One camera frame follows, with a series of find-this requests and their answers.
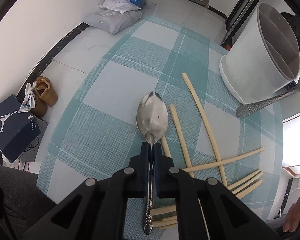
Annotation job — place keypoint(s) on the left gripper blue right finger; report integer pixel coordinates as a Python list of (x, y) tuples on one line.
[(172, 182)]

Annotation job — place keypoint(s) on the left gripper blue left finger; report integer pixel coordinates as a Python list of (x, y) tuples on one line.
[(126, 185)]

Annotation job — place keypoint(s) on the bamboo chopstick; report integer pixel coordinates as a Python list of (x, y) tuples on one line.
[(243, 180), (203, 115), (165, 147), (249, 189), (247, 182), (187, 155), (162, 210), (223, 162)]

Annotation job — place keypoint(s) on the silver spoon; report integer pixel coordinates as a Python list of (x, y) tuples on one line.
[(151, 120)]

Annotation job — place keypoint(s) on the silver fork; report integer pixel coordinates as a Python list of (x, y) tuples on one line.
[(246, 110)]

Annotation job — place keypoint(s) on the person right hand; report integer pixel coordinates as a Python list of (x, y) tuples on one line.
[(292, 219)]

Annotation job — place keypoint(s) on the teal plaid placemat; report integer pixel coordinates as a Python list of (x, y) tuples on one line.
[(97, 136)]

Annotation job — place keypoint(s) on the brown shoes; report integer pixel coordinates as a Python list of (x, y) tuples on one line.
[(44, 95)]

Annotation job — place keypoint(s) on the dark blue shoe box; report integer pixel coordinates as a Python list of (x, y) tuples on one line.
[(17, 130)]

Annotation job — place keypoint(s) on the white sock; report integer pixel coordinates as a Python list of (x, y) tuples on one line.
[(29, 101)]

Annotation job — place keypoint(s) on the white utensil holder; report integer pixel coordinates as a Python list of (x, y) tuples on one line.
[(264, 59)]

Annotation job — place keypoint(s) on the grey plastic parcel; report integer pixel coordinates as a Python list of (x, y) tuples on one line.
[(112, 21)]

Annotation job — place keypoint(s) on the white plastic parcel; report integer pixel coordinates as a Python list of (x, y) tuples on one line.
[(121, 6)]

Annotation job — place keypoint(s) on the black hanging jacket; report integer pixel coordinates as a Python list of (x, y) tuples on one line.
[(294, 22)]

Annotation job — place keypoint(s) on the black sliding door frame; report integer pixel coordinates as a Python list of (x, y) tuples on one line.
[(237, 20)]

